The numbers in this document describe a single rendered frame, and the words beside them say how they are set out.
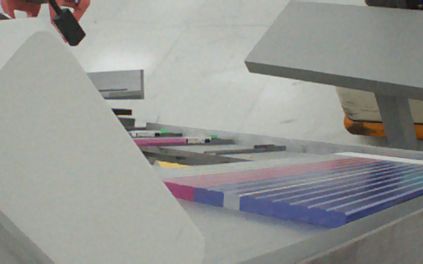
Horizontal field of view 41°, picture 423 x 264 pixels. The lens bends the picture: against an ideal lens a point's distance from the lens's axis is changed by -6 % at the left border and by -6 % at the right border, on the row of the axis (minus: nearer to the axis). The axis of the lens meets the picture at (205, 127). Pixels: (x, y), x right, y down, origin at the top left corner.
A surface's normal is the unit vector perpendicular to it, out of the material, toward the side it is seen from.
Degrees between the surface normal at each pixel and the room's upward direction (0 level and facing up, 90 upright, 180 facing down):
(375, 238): 90
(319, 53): 0
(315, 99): 0
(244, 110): 0
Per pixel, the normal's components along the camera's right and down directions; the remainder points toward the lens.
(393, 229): 0.80, 0.09
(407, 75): -0.40, -0.67
